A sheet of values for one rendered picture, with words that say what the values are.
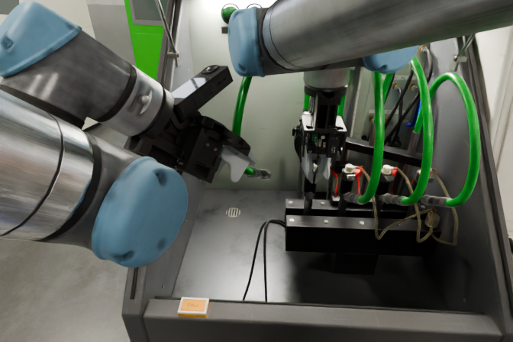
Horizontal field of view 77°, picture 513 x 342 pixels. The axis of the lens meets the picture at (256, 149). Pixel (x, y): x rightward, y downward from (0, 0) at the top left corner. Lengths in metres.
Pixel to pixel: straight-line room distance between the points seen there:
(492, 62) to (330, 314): 0.59
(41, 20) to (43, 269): 2.00
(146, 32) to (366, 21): 3.41
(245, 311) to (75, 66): 0.48
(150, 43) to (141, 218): 3.37
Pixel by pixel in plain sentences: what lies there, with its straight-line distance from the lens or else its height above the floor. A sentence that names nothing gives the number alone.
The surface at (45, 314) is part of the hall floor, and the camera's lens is 2.06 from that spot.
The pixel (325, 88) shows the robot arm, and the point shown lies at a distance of 0.53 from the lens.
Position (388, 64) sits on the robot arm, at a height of 1.39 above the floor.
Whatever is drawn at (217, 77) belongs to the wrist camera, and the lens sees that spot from 0.46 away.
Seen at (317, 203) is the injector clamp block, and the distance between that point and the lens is 0.82.
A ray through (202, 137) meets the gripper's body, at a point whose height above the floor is 1.29.
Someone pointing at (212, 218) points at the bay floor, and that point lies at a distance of 0.99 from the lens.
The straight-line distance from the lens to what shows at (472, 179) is 0.63.
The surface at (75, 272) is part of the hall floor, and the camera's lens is 2.17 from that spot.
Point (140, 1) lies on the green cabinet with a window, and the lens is 3.53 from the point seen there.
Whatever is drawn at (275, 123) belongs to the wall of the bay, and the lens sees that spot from 0.97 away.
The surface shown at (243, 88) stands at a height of 1.32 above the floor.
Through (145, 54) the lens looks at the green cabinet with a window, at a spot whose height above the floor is 0.68.
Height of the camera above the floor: 1.49
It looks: 30 degrees down
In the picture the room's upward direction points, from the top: straight up
